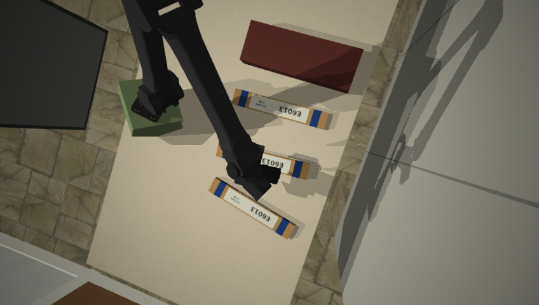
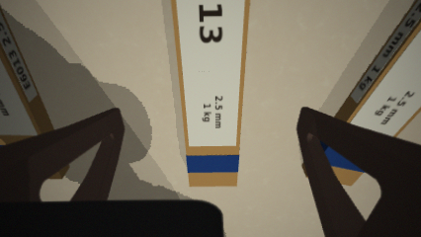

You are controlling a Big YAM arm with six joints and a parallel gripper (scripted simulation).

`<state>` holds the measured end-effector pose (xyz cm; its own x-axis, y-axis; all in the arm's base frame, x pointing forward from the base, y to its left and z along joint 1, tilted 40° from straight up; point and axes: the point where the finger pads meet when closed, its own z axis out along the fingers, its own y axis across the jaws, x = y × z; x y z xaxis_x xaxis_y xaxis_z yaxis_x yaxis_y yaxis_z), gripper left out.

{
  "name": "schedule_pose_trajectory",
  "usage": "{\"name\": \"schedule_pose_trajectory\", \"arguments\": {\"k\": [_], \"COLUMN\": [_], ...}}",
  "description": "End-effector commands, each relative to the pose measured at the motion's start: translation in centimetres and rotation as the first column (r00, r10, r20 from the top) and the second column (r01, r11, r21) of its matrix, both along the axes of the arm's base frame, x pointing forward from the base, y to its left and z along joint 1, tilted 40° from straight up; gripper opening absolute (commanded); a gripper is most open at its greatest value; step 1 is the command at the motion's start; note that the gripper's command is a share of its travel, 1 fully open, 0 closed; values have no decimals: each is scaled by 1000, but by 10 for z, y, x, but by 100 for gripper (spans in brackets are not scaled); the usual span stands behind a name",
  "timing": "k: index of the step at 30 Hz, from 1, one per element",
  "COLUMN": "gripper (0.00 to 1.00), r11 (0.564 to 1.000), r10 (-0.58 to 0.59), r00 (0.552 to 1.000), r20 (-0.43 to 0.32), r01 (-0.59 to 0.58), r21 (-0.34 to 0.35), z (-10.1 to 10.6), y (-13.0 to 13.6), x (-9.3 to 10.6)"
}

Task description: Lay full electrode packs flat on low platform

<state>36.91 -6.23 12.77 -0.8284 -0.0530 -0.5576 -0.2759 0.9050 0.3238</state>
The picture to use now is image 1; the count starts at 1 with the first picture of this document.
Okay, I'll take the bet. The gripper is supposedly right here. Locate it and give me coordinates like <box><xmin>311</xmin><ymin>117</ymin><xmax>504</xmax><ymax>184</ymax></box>
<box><xmin>235</xmin><ymin>144</ymin><xmax>265</xmax><ymax>185</ymax></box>

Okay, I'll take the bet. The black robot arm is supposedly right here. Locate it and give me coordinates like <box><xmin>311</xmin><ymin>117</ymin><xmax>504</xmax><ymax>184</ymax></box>
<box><xmin>121</xmin><ymin>0</ymin><xmax>281</xmax><ymax>201</ymax></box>

